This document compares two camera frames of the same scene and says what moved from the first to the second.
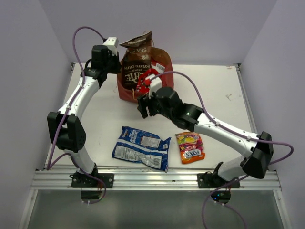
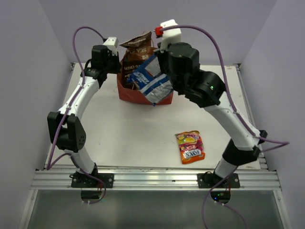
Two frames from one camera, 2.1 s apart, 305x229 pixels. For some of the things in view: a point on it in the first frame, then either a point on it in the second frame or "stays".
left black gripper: [116, 58] stays
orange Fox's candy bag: [191, 147] stays
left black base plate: [82, 180] stays
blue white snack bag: [132, 145] to [150, 78]
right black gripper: [144, 101] to [162, 55]
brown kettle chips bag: [137, 60] stays
